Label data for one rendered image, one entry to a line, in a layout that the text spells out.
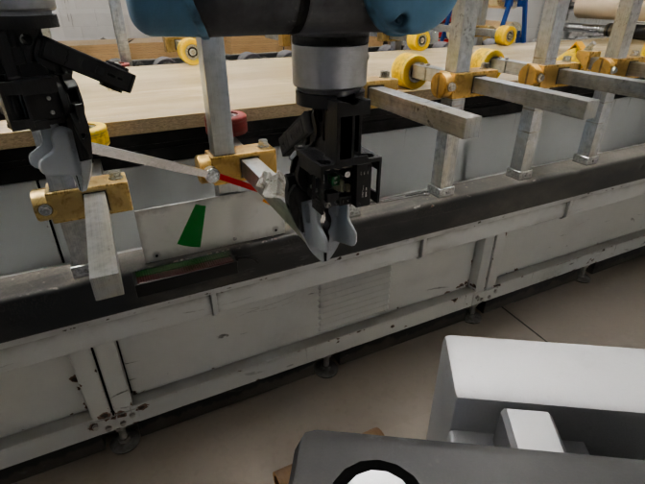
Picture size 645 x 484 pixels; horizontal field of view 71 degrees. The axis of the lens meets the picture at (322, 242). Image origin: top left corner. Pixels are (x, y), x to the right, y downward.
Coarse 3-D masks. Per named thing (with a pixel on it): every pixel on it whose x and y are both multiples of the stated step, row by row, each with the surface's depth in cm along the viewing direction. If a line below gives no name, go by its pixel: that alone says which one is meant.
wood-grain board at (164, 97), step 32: (160, 64) 150; (256, 64) 150; (288, 64) 150; (384, 64) 150; (96, 96) 104; (128, 96) 104; (160, 96) 104; (192, 96) 104; (256, 96) 104; (288, 96) 104; (0, 128) 80; (128, 128) 86; (160, 128) 88
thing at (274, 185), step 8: (264, 176) 68; (272, 176) 68; (280, 176) 66; (256, 184) 66; (264, 184) 66; (272, 184) 64; (280, 184) 64; (264, 192) 64; (272, 192) 64; (280, 192) 63
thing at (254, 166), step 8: (240, 144) 85; (248, 160) 77; (256, 160) 77; (248, 168) 75; (256, 168) 74; (264, 168) 74; (248, 176) 76; (256, 176) 71; (272, 200) 67; (280, 200) 63; (280, 208) 64; (288, 216) 62; (288, 224) 62
